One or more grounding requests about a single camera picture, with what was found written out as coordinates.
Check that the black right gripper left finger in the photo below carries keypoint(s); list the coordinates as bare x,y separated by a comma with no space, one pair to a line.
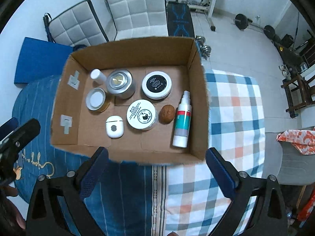
45,215

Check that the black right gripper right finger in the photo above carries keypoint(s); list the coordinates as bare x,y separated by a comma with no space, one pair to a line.
268,216

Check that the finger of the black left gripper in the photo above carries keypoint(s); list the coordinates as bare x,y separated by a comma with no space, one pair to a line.
21,136

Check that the white small plastic bottle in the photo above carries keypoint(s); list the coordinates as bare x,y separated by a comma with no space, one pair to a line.
98,77

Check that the brown walnut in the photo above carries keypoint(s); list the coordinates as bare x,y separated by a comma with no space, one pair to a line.
167,114

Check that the white spray bottle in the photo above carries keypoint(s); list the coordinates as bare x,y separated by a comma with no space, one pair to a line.
182,123

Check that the blue striped quilt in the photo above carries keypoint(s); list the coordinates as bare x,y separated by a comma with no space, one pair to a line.
128,199

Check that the plaid checkered quilt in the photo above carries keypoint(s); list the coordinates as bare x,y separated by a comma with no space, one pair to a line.
193,198

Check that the white earbuds case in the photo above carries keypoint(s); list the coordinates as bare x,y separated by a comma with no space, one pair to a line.
114,127

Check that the blue foam mat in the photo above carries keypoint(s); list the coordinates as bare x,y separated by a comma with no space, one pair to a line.
39,59

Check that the orange white cloth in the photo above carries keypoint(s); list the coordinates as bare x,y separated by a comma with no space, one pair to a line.
302,140

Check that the white jar green logo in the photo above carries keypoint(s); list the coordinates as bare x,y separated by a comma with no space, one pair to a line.
142,115

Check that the silver metal tin can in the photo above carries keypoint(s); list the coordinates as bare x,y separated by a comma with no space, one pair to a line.
121,84

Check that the cardboard box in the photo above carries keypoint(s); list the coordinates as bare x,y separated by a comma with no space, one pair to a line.
76,129

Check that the left white quilted chair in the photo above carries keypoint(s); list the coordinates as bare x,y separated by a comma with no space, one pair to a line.
79,25

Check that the white quilted chair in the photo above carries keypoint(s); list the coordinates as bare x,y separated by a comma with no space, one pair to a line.
79,25
138,18

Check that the dark wooden chair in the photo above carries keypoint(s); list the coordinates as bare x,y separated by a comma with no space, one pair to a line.
294,83

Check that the white jar black label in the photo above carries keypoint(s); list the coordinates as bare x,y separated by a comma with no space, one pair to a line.
157,85

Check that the chrome dumbbell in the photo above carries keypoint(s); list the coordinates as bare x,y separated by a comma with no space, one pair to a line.
203,48

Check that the right white quilted chair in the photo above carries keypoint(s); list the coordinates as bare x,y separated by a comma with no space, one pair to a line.
138,18

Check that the black blue bench pad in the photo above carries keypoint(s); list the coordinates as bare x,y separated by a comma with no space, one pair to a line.
179,20

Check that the floor barbell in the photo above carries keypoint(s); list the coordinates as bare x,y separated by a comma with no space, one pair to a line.
242,22

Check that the white weight bench rack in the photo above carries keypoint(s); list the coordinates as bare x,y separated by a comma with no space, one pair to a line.
206,7

